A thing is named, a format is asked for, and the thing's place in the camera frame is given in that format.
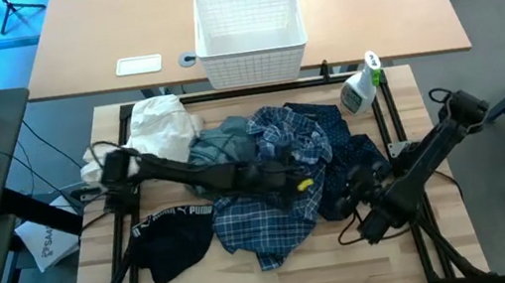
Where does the white laundry basket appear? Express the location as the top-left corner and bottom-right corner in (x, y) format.
(188, 0), (314, 94)

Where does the black Puma underwear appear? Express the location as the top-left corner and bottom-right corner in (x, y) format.
(126, 200), (224, 283)

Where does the black side desk cable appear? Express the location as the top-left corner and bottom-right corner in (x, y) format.
(20, 111), (85, 177)

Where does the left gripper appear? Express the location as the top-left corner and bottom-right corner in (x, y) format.
(234, 150), (318, 210)

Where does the blue plaid shirt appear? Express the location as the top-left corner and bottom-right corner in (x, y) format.
(195, 96), (350, 279)

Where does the black tripod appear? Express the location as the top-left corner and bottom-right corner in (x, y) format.
(0, 0), (51, 37)

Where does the white spray bottle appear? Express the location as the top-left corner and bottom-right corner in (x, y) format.
(332, 49), (389, 118)

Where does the white paper bag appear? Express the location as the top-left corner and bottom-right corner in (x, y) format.
(9, 193), (86, 277)

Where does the tan wooden desk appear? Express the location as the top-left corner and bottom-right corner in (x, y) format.
(13, 0), (473, 117)

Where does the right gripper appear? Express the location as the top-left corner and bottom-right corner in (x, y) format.
(336, 161), (399, 248)

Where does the white garment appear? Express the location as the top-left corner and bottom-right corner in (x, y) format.
(70, 88), (211, 186)

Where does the grey desk cable grommet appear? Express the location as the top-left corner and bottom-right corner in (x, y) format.
(176, 50), (199, 70)

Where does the grey-green garment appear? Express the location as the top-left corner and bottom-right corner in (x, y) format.
(182, 112), (267, 207)

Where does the navy dotted shirt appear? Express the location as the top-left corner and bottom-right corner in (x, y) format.
(282, 87), (400, 228)

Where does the white rectangular tray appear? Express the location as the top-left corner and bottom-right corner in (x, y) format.
(113, 52), (165, 79)

